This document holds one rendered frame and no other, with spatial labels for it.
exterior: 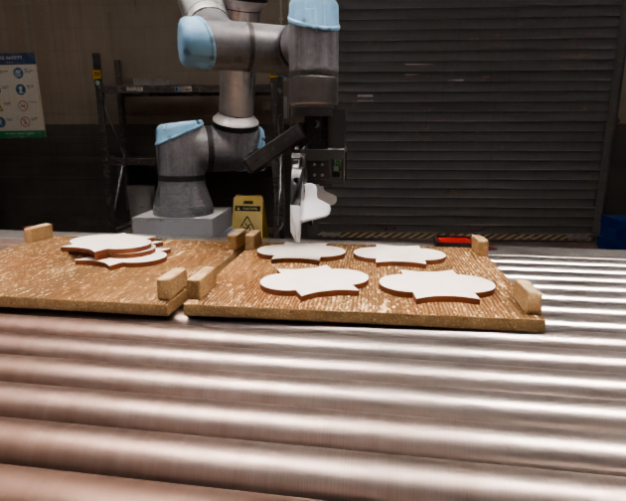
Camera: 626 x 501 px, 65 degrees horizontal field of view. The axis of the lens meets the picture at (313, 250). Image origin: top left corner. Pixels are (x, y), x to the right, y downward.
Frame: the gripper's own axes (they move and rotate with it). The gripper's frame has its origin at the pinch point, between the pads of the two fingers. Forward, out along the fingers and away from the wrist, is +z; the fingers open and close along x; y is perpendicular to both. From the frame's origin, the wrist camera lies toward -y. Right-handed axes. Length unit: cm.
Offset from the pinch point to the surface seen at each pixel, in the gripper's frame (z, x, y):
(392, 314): 3.6, -25.5, 14.4
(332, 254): 2.6, -2.7, 5.5
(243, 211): 51, 340, -103
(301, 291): 2.6, -21.9, 3.5
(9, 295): 3.5, -25.5, -32.7
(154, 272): 3.5, -13.4, -19.3
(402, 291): 2.6, -20.0, 15.7
